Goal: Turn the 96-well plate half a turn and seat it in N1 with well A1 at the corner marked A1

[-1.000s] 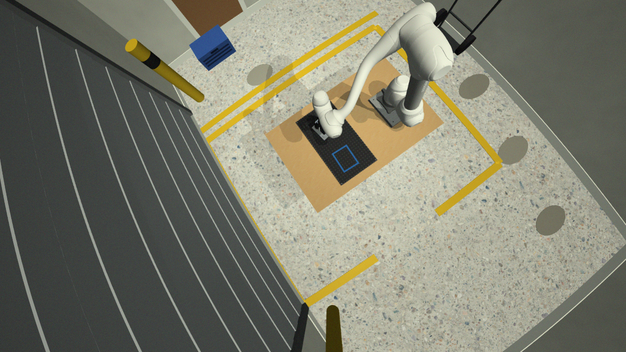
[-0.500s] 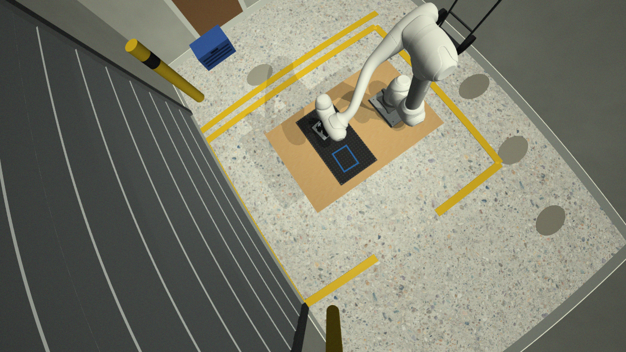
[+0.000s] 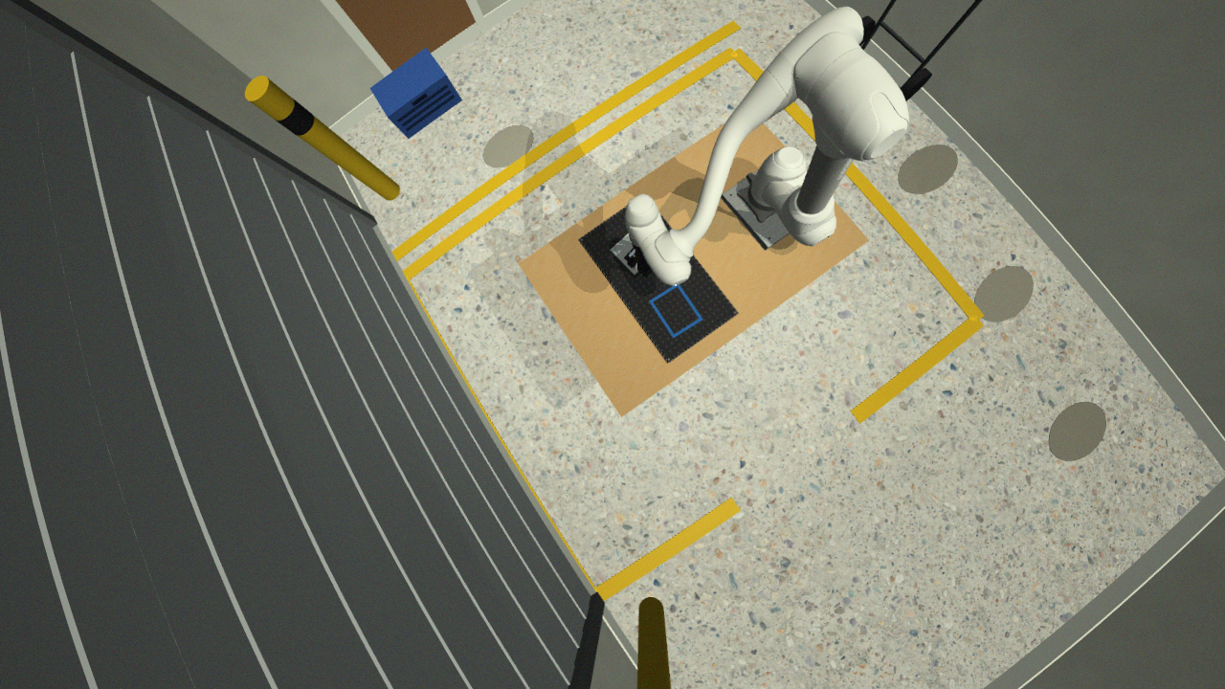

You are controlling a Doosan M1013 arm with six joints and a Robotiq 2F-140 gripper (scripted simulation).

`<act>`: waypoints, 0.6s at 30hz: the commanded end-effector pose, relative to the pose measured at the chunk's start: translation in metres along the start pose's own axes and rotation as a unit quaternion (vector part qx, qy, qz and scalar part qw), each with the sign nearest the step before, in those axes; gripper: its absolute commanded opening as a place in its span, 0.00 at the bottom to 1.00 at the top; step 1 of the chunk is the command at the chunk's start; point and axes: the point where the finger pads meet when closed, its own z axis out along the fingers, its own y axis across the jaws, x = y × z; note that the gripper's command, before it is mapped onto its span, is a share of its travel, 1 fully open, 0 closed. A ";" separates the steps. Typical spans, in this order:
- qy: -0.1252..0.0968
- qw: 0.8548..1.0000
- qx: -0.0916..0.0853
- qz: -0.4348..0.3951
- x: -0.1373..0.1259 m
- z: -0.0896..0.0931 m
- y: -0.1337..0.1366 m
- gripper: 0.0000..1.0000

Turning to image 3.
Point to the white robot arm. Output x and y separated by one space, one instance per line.
859 113

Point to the black well plate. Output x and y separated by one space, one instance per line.
642 268

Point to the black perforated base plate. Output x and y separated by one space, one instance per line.
636 291

